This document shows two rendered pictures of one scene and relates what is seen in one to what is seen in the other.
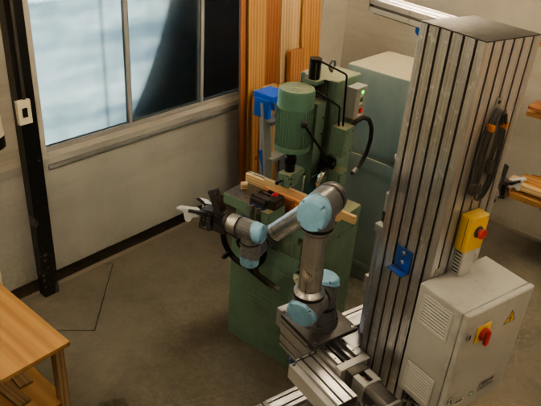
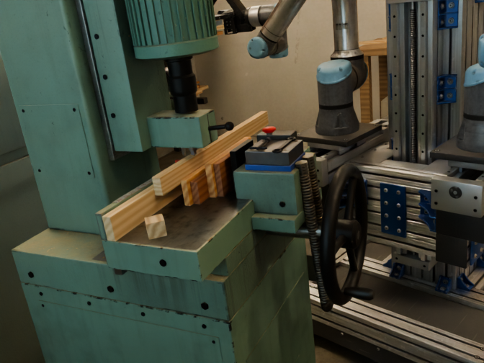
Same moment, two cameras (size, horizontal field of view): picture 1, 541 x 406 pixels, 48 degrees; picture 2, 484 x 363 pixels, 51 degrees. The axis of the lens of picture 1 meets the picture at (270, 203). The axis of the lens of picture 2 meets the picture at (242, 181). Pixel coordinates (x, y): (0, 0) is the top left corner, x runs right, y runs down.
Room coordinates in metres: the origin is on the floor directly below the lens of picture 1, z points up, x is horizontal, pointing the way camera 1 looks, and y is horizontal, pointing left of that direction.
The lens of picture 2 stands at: (2.79, 1.03, 1.29)
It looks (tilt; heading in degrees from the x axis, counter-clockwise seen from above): 20 degrees down; 262
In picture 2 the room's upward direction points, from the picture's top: 7 degrees counter-clockwise
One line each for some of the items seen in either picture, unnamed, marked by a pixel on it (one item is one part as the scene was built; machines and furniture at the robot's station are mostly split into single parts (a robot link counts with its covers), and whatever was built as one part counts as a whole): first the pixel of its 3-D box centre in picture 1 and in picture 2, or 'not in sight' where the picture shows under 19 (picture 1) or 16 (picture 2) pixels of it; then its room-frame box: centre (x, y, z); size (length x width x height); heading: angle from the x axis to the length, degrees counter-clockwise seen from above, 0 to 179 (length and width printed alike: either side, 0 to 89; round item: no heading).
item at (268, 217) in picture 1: (265, 212); (277, 181); (2.58, 0.02, 0.92); 0.15 x 0.13 x 0.09; 54
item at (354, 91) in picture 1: (355, 101); not in sight; (2.92, -0.38, 1.40); 0.10 x 0.06 x 0.16; 144
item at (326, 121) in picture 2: not in sight; (336, 115); (2.21, -0.63, 0.87); 0.15 x 0.15 x 0.10
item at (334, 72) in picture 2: not in sight; (335, 81); (2.20, -0.64, 0.98); 0.13 x 0.12 x 0.14; 50
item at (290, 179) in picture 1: (291, 177); (183, 131); (2.75, -0.10, 1.03); 0.14 x 0.07 x 0.09; 144
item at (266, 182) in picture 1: (307, 200); (220, 145); (2.66, -0.19, 0.95); 0.55 x 0.02 x 0.04; 54
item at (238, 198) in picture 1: (274, 213); (244, 198); (2.64, -0.03, 0.87); 0.61 x 0.30 x 0.06; 54
